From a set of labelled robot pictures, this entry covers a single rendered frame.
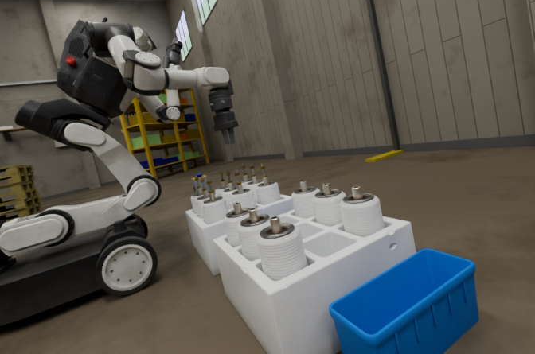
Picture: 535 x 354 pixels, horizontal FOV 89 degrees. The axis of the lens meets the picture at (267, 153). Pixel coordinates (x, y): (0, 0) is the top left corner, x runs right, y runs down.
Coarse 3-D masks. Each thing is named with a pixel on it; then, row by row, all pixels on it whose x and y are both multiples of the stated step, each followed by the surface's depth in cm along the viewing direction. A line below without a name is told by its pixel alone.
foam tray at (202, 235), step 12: (276, 204) 109; (288, 204) 112; (192, 216) 117; (192, 228) 121; (204, 228) 97; (216, 228) 98; (192, 240) 131; (204, 240) 98; (204, 252) 105; (216, 264) 98
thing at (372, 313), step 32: (416, 256) 61; (448, 256) 58; (384, 288) 56; (416, 288) 61; (448, 288) 49; (352, 320) 52; (384, 320) 56; (416, 320) 46; (448, 320) 50; (352, 352) 47; (384, 352) 43; (416, 352) 46
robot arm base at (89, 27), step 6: (90, 24) 96; (126, 24) 104; (90, 30) 96; (132, 30) 104; (90, 36) 97; (132, 36) 104; (90, 42) 99; (96, 42) 98; (96, 48) 100; (96, 54) 101; (102, 54) 102; (108, 54) 103
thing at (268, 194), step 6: (264, 186) 112; (270, 186) 112; (276, 186) 114; (258, 192) 114; (264, 192) 112; (270, 192) 112; (276, 192) 113; (258, 198) 115; (264, 198) 112; (270, 198) 112; (276, 198) 113; (264, 204) 113
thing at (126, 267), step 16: (128, 240) 98; (144, 240) 101; (112, 256) 96; (128, 256) 98; (144, 256) 101; (96, 272) 93; (112, 272) 96; (128, 272) 98; (144, 272) 101; (112, 288) 95; (128, 288) 97
